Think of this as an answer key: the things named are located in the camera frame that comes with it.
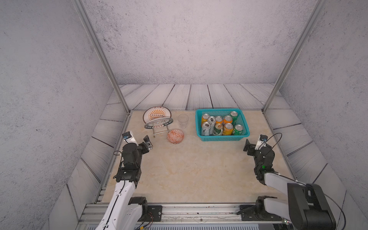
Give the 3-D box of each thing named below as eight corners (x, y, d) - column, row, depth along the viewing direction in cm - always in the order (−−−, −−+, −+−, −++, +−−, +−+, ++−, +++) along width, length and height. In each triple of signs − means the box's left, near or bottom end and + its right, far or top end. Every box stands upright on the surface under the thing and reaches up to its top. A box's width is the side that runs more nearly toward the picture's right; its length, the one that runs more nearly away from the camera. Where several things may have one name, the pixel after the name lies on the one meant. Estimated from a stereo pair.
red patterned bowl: (165, 139, 104) (165, 136, 101) (173, 130, 109) (172, 127, 106) (178, 146, 100) (178, 143, 97) (185, 136, 105) (185, 133, 103)
